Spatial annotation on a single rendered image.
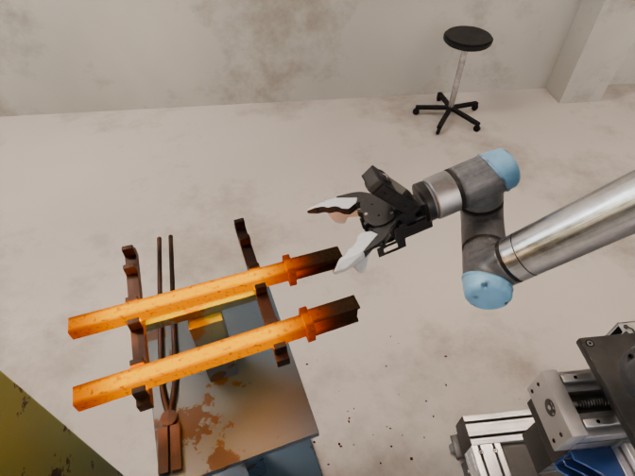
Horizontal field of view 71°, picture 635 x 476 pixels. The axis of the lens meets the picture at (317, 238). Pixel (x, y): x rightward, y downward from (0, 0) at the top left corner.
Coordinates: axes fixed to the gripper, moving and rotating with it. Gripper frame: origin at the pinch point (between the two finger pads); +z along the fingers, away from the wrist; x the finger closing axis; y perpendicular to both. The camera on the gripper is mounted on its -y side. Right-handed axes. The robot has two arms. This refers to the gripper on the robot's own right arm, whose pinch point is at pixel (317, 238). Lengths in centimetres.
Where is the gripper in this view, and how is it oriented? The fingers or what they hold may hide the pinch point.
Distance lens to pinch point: 74.1
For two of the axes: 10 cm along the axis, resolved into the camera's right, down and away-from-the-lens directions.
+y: 2.5, 6.1, 7.5
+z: -9.2, 3.9, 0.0
